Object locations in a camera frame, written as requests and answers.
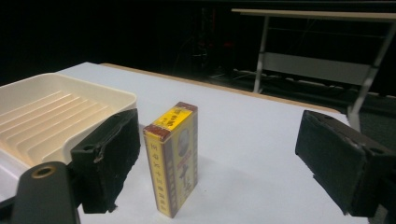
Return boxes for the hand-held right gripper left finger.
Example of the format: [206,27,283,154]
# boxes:
[70,107,142,215]

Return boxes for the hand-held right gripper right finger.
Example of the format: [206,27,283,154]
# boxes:
[294,109,396,218]

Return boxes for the white metal frame table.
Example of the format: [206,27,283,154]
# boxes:
[231,7,396,133]

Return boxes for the yellow and brown small box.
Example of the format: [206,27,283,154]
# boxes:
[142,101,199,219]

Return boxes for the cream ribbed plastic tray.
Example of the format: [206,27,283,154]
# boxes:
[0,72,138,168]

